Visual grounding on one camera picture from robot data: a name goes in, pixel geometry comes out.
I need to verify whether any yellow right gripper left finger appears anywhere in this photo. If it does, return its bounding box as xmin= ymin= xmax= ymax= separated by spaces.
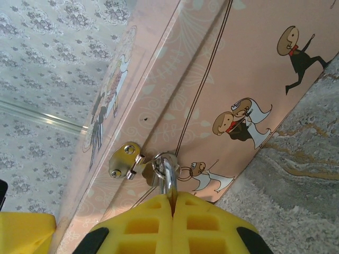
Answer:
xmin=73 ymin=194 xmax=173 ymax=254

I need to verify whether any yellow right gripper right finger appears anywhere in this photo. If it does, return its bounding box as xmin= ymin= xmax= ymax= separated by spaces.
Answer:
xmin=172 ymin=192 xmax=273 ymax=254

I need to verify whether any metal box hasp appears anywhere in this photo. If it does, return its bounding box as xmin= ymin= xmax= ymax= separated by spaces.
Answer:
xmin=109 ymin=141 xmax=160 ymax=187

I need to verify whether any shiny metal bar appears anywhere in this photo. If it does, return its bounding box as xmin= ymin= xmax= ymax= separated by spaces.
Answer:
xmin=0 ymin=99 xmax=90 ymax=134

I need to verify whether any pink cartoon wedding box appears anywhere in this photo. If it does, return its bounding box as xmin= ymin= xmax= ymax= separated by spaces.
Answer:
xmin=54 ymin=0 xmax=339 ymax=254

